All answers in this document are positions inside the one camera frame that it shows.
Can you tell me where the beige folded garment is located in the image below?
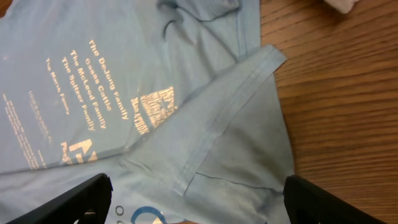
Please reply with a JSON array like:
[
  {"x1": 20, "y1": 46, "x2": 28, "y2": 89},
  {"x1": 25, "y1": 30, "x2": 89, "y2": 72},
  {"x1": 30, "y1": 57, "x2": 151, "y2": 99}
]
[{"x1": 324, "y1": 0, "x2": 359, "y2": 14}]

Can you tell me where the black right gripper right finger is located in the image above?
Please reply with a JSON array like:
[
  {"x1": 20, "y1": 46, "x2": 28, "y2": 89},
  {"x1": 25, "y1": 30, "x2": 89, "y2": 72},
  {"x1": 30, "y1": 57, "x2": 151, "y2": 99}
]
[{"x1": 283, "y1": 175, "x2": 385, "y2": 224}]

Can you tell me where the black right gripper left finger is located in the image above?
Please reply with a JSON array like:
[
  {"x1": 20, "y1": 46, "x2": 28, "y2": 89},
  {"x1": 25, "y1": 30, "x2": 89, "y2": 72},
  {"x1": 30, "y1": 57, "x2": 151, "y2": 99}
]
[{"x1": 7, "y1": 173, "x2": 113, "y2": 224}]

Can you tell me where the light blue t-shirt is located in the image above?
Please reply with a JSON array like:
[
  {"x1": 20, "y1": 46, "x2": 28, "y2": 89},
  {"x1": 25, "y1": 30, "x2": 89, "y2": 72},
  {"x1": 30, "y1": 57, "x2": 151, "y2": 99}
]
[{"x1": 1, "y1": 0, "x2": 294, "y2": 224}]

